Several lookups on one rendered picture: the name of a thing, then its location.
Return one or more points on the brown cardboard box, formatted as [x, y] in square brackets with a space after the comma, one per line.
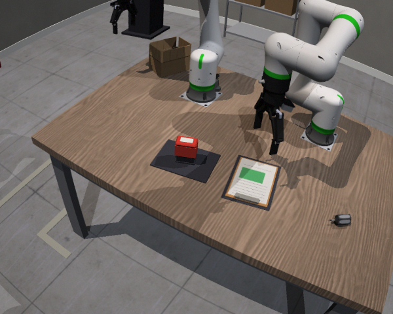
[165, 58]

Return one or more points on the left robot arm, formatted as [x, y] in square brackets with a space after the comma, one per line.
[292, 63]

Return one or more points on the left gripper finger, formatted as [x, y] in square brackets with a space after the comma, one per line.
[277, 130]
[260, 109]

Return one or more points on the dark grey rectangular mat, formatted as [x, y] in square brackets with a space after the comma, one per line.
[200, 171]

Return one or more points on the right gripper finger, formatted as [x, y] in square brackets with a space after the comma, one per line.
[133, 11]
[115, 16]

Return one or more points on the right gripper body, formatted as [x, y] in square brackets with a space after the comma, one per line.
[121, 3]

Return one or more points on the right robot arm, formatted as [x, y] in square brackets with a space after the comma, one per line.
[205, 59]

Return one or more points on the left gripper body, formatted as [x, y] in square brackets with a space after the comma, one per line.
[273, 100]

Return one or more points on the clipboard with form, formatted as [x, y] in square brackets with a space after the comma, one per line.
[252, 182]

